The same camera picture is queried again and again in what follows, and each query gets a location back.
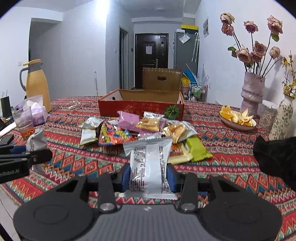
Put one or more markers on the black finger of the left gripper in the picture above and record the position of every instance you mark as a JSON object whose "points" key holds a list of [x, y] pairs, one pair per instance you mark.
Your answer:
{"points": [[30, 158]]}

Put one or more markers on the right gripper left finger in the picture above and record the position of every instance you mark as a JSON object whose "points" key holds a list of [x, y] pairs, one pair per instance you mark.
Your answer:
{"points": [[111, 181]]}

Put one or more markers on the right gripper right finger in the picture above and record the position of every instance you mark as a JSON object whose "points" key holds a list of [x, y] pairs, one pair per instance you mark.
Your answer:
{"points": [[188, 182]]}

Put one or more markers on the green snack bar packet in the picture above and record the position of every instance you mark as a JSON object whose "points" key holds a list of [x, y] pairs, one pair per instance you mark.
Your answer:
{"points": [[197, 149]]}

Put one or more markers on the white green snack packet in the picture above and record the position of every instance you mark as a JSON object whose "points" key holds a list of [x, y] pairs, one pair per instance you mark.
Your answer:
{"points": [[90, 128]]}

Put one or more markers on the pink snack packet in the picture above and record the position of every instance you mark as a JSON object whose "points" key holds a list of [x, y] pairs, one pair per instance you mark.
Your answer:
{"points": [[128, 121]]}

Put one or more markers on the silver snack packet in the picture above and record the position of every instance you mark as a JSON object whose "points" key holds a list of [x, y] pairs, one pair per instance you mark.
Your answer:
{"points": [[36, 141]]}

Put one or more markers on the glass cup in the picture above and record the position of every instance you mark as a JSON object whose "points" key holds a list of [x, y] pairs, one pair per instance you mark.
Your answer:
{"points": [[24, 122]]}

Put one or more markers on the red colourful snack bag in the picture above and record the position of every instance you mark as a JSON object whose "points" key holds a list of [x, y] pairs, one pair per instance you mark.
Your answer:
{"points": [[111, 135]]}

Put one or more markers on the clear snack packet right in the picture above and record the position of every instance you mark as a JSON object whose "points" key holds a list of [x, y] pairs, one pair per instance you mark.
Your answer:
{"points": [[178, 130]]}

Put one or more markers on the black paper bag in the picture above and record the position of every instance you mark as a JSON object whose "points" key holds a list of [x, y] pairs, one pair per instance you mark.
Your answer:
{"points": [[5, 105]]}

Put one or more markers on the patterned red tablecloth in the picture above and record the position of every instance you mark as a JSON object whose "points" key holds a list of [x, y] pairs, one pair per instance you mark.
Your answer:
{"points": [[231, 152]]}

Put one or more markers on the clear orange cracker packet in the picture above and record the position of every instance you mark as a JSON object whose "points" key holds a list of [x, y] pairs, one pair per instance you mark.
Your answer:
{"points": [[150, 122]]}

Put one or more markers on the yellow thermos jug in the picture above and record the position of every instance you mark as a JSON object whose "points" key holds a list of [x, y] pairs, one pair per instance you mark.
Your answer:
{"points": [[36, 82]]}

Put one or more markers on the red cardboard box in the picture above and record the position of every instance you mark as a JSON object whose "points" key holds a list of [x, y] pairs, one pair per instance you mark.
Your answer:
{"points": [[168, 103]]}

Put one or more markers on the bowl of orange peels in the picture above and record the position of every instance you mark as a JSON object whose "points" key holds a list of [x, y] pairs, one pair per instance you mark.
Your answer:
{"points": [[236, 120]]}

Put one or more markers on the storage rack with items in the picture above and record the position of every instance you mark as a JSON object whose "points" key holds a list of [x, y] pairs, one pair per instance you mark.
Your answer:
{"points": [[193, 92]]}

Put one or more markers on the black cloth sleeve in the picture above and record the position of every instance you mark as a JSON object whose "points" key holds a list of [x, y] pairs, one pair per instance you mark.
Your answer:
{"points": [[277, 158]]}

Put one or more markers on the brown cardboard chair back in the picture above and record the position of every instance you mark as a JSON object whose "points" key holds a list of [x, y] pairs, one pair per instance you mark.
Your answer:
{"points": [[161, 79]]}

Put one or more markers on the floral white vase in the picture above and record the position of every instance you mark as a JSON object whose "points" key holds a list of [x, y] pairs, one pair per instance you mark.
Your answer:
{"points": [[282, 119]]}

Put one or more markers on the pink ribbed vase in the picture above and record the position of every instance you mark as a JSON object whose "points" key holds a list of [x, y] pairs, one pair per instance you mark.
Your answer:
{"points": [[252, 93]]}

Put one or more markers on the dark entrance door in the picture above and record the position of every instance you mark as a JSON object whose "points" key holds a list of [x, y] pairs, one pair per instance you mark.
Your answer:
{"points": [[151, 51]]}

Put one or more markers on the grey refrigerator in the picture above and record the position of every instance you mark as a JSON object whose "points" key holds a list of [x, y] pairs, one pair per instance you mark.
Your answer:
{"points": [[185, 52]]}

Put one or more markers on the dried pink roses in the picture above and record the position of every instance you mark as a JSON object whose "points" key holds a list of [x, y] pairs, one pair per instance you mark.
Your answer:
{"points": [[259, 58]]}

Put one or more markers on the yellow flower sprigs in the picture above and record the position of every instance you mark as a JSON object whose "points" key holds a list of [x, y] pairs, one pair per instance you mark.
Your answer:
{"points": [[289, 82]]}

